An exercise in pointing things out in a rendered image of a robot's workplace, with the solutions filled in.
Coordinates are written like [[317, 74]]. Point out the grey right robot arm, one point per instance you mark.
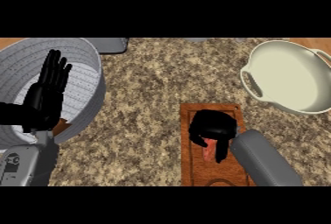
[[263, 160]]

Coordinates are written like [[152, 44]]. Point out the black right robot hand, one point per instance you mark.
[[211, 122]]

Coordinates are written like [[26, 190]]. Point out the grey flat appliance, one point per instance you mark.
[[111, 45]]

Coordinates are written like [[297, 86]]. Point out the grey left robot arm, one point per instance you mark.
[[26, 163]]

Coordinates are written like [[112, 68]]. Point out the brown wooden cutting board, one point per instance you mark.
[[198, 172]]

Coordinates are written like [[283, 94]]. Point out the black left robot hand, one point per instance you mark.
[[43, 99]]

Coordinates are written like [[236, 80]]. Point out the large grey round basin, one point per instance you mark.
[[84, 84]]

